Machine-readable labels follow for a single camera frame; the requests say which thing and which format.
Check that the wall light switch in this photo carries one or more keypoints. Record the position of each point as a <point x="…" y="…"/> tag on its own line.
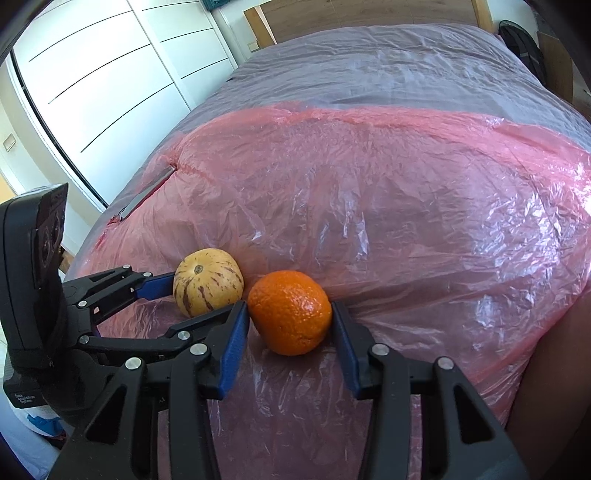
<point x="9" y="142"/>

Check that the black backpack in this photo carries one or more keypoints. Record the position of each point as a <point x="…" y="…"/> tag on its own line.
<point x="521" y="50"/>

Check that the striped yellow melon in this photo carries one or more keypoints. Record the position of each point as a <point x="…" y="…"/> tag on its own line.
<point x="203" y="281"/>

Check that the orange tangerine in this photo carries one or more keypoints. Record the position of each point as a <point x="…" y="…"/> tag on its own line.
<point x="291" y="314"/>

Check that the pink plastic sheet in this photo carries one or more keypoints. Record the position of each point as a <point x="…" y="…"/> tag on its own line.
<point x="369" y="230"/>

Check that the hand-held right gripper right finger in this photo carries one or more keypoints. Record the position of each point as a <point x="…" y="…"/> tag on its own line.
<point x="346" y="350"/>

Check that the white wardrobe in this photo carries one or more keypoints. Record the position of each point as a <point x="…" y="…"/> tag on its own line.
<point x="115" y="69"/>

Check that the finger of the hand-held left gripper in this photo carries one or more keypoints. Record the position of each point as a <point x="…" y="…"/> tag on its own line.
<point x="152" y="347"/>
<point x="157" y="286"/>

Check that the copper and black kettle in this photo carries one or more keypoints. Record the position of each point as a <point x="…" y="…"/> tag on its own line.
<point x="554" y="369"/>

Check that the wooden side table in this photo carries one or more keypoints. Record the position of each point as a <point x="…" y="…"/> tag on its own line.
<point x="563" y="69"/>

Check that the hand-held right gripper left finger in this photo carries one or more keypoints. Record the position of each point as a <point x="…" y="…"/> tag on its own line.
<point x="233" y="350"/>

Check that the wooden headboard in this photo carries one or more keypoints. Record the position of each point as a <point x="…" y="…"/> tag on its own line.
<point x="346" y="18"/>

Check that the person's left hand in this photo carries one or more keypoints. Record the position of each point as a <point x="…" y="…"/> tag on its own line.
<point x="41" y="422"/>

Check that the phone with red case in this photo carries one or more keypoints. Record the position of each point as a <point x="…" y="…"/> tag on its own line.
<point x="147" y="191"/>

